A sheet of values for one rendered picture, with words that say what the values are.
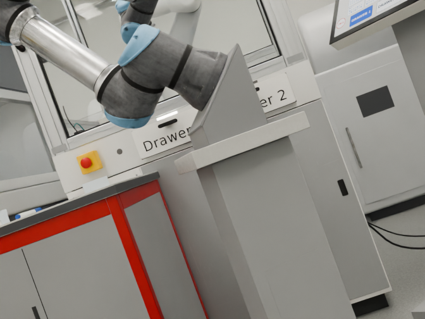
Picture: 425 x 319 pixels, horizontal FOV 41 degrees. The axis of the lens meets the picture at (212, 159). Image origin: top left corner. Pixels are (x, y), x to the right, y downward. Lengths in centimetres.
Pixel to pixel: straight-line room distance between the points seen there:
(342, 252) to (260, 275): 85
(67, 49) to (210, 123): 44
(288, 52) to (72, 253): 104
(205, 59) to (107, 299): 70
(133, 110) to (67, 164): 83
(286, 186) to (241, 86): 25
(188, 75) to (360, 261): 108
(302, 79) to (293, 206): 84
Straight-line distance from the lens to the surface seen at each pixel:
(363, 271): 214
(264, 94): 204
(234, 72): 130
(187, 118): 206
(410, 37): 200
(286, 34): 209
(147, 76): 135
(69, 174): 219
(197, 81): 132
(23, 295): 167
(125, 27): 172
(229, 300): 215
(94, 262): 158
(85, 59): 147
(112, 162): 214
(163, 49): 133
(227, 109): 128
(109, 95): 142
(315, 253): 133
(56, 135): 220
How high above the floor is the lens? 73
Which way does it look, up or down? level
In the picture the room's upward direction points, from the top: 20 degrees counter-clockwise
